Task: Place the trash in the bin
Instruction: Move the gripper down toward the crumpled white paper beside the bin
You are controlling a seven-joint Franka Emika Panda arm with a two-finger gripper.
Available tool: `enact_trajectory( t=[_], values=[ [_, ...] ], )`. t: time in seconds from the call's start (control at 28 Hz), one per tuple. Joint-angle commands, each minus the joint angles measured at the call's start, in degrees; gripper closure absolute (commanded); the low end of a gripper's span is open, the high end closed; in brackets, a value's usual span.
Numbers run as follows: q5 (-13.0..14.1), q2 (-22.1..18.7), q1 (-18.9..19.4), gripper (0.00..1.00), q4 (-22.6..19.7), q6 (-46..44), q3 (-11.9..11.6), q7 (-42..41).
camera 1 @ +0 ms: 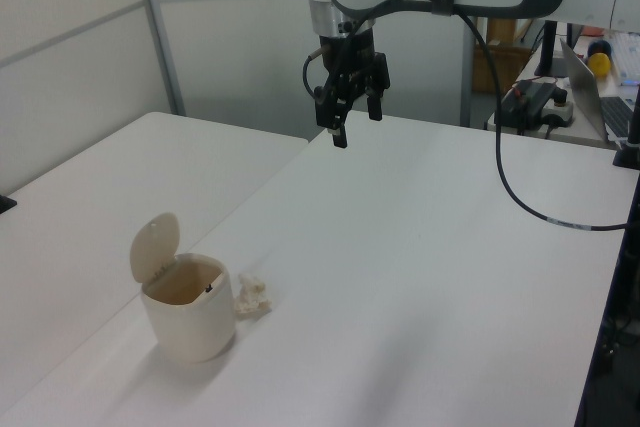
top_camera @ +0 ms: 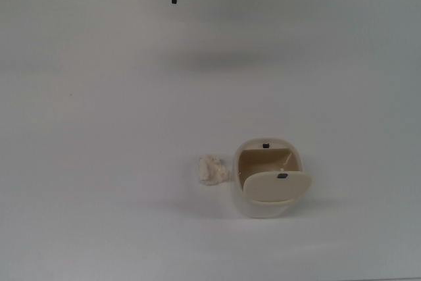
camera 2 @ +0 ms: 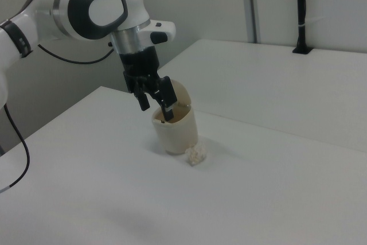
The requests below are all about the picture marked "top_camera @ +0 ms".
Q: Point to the white paper trash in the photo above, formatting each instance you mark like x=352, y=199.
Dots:
x=212, y=170

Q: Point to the small cream bin with lid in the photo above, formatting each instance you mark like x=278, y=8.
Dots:
x=263, y=208

